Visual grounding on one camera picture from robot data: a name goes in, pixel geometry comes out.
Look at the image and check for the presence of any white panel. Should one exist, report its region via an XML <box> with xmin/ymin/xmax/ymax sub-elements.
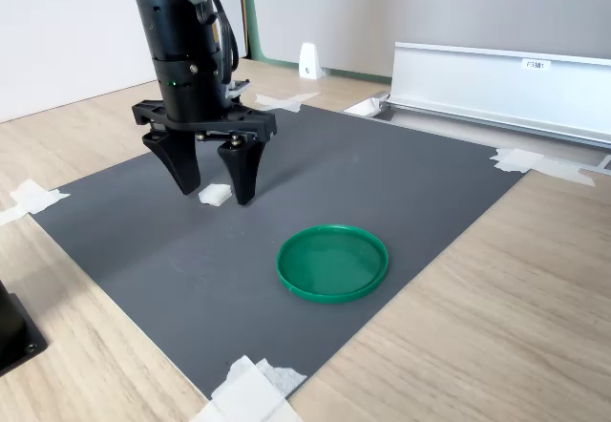
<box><xmin>0</xmin><ymin>0</ymin><xmax>249</xmax><ymax>124</ymax></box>

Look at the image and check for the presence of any small white plastic terminal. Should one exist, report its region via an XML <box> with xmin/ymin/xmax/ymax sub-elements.
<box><xmin>198</xmin><ymin>182</ymin><xmax>234</xmax><ymax>207</ymax></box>

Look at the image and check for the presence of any silver cable duct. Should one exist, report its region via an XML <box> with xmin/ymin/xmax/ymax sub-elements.
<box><xmin>343</xmin><ymin>41</ymin><xmax>611</xmax><ymax>173</ymax></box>

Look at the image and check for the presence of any dark grey mat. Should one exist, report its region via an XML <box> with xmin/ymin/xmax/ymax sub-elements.
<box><xmin>31</xmin><ymin>103</ymin><xmax>529</xmax><ymax>402</ymax></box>

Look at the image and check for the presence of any round green lid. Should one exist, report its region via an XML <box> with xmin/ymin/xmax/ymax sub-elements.
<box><xmin>275</xmin><ymin>223</ymin><xmax>390</xmax><ymax>306</ymax></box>

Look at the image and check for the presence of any white tape cross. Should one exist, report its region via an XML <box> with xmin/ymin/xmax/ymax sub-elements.
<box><xmin>188</xmin><ymin>354</ymin><xmax>309</xmax><ymax>422</ymax></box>
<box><xmin>254</xmin><ymin>91</ymin><xmax>322</xmax><ymax>114</ymax></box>
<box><xmin>489</xmin><ymin>147</ymin><xmax>598</xmax><ymax>188</ymax></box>
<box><xmin>0</xmin><ymin>179</ymin><xmax>72</xmax><ymax>226</ymax></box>

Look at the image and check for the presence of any small white bracket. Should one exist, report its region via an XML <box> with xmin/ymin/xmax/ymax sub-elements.
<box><xmin>299</xmin><ymin>42</ymin><xmax>327</xmax><ymax>80</ymax></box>

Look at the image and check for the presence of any grey partition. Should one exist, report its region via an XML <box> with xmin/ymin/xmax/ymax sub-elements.
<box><xmin>247</xmin><ymin>0</ymin><xmax>611</xmax><ymax>82</ymax></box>

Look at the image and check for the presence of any black cable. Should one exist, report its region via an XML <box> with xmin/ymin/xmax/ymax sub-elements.
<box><xmin>204</xmin><ymin>0</ymin><xmax>240</xmax><ymax>87</ymax></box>

